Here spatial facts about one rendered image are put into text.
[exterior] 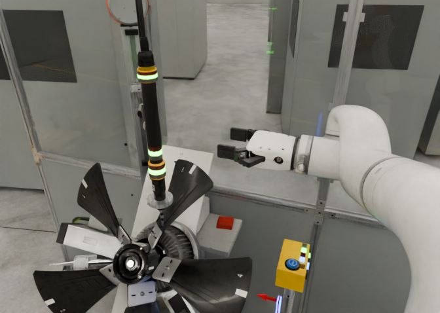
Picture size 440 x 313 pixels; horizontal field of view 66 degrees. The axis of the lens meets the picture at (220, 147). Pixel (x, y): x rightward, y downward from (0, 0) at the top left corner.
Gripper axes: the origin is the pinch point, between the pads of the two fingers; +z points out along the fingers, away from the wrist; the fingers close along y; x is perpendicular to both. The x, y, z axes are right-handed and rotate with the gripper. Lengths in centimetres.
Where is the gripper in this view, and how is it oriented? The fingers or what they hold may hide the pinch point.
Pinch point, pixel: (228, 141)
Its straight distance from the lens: 77.8
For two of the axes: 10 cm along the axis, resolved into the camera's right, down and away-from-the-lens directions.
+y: 3.3, -4.4, 8.3
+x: 0.1, -8.8, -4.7
